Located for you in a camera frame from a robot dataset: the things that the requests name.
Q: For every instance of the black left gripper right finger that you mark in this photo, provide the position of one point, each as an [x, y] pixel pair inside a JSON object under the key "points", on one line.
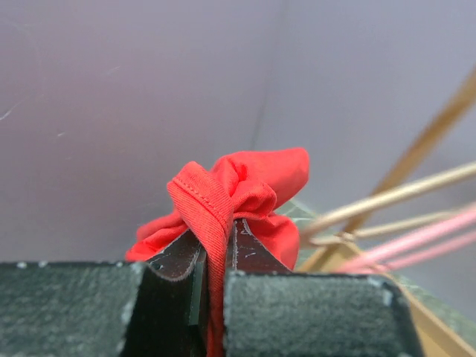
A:
{"points": [[272, 311]]}

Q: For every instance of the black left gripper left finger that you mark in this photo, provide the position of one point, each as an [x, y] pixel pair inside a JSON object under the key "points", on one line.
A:
{"points": [[153, 308]]}

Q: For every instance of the pink plastic hanger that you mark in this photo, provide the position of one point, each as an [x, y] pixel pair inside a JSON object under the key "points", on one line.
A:
{"points": [[369, 260]]}

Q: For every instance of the red top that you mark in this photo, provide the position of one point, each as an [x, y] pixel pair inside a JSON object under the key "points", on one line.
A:
{"points": [[247, 185]]}

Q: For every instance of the wooden clothes rack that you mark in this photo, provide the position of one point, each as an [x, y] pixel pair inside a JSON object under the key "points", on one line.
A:
{"points": [[343, 244]]}

